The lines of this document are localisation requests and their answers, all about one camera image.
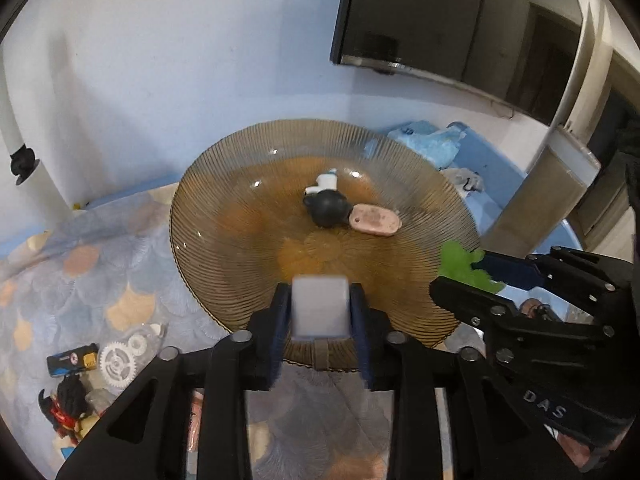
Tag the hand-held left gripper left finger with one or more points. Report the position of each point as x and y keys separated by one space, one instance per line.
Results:
x=280 y=332

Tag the white crumpled bag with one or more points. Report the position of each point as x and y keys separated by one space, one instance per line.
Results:
x=462 y=180

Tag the large white gear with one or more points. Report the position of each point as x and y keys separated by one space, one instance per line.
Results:
x=116 y=365

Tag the black pipe clamp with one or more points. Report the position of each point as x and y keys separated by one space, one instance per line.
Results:
x=22 y=162

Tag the amber ribbed glass bowl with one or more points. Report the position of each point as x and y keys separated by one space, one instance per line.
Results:
x=240 y=220

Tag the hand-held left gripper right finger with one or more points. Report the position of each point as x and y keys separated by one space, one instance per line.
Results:
x=358 y=332

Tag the pink oval tag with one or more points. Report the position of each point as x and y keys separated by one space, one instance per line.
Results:
x=375 y=219

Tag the black flat screen monitor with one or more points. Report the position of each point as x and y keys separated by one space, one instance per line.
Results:
x=415 y=15

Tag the fan-patterned tablecloth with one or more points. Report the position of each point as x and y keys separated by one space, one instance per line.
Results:
x=100 y=270

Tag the small white gear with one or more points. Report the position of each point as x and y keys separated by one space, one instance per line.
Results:
x=136 y=344

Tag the white pipe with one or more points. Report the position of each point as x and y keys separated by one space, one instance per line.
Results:
x=40 y=180

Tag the red and black figurine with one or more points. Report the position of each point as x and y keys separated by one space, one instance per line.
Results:
x=67 y=405

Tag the green toy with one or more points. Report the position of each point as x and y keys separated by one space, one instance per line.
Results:
x=457 y=262

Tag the black and white figurine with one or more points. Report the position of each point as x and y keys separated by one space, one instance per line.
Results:
x=327 y=205

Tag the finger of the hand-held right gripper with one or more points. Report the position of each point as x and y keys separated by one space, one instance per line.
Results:
x=475 y=302
x=507 y=269

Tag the blue plastic bag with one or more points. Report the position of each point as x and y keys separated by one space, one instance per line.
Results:
x=430 y=142

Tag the grey monitor stand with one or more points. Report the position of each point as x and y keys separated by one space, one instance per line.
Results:
x=540 y=195

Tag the white rectangular block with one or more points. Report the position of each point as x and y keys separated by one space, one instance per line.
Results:
x=320 y=305

